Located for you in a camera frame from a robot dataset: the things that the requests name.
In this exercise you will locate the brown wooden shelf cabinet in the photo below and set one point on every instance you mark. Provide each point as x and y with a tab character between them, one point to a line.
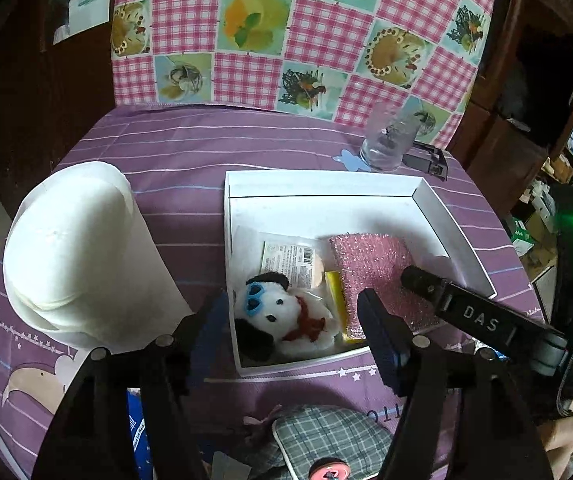
516	110

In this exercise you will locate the pink checkered printed cloth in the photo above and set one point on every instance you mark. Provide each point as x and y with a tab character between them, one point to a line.
316	25

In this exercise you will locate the white cardboard box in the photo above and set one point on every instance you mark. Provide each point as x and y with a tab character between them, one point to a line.
326	210

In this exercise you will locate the grey plaid pouch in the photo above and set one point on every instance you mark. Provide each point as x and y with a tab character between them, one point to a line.
326	440

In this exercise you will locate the white paper towel roll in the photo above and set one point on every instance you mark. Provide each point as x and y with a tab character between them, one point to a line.
81	240

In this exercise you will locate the purple striped tablecloth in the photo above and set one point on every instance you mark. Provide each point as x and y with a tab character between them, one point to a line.
166	160

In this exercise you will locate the pink round button ornament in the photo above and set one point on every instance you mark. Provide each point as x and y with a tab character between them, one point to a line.
330	471

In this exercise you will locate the clear packet white label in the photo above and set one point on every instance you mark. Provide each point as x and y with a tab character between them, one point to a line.
286	260

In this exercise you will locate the dark wooden cabinet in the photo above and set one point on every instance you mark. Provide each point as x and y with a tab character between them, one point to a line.
16	85

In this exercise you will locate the blue barcode packet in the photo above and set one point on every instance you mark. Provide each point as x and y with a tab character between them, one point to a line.
139	455

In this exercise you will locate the clear drinking glass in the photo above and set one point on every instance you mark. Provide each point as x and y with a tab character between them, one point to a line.
386	145

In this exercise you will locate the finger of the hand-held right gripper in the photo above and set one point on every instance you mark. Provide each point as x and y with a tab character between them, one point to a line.
481	320

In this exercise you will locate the pink glitter sponge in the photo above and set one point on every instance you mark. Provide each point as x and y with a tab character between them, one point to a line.
371	265

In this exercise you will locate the yellow packet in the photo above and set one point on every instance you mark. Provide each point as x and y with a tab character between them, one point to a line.
339	300

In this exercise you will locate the person's leg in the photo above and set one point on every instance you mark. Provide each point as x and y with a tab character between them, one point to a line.
564	445

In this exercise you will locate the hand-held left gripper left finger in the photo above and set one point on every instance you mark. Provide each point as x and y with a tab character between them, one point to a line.
214	330

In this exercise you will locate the pile of cardboard boxes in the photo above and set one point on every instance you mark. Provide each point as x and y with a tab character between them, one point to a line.
541	240

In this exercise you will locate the small black clip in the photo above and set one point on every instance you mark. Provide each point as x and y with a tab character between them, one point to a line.
424	160

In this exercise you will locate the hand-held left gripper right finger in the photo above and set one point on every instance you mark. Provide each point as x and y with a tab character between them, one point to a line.
384	355

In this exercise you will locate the white black plush dog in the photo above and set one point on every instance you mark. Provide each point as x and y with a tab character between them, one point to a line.
291	320

